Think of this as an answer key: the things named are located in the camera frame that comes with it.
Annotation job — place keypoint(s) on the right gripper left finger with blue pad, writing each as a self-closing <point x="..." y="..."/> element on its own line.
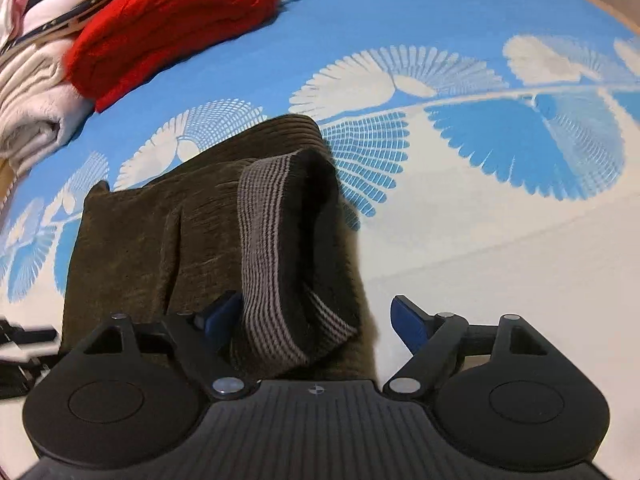
<point x="201" y="344"/>

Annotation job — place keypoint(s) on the white folded quilt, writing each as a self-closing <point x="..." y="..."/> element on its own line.
<point x="40" y="109"/>

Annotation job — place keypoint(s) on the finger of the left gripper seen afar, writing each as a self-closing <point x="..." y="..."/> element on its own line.
<point x="19" y="375"/>

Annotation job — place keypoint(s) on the red folded blanket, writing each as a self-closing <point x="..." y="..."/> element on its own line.
<point x="129" y="41"/>

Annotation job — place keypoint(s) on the blue white patterned bedsheet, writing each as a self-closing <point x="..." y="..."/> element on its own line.
<point x="489" y="148"/>

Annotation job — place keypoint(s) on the pink folded cloth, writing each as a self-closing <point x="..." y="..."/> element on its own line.
<point x="11" y="19"/>

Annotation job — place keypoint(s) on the brown corduroy pants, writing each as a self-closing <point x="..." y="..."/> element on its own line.
<point x="259" y="214"/>

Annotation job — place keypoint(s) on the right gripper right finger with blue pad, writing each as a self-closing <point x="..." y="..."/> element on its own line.
<point x="433" y="341"/>

